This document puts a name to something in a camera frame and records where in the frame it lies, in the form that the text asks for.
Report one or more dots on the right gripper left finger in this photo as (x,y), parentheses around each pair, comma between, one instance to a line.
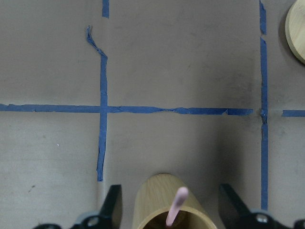
(108,217)

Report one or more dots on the wooden mug tree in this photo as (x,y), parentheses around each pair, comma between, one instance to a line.
(295,29)

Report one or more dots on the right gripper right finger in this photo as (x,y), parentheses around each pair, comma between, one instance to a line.
(235,214)

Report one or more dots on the bamboo cylinder holder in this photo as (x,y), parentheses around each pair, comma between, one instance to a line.
(154,199)

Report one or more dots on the pink chopstick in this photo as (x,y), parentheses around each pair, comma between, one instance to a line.
(179,199)

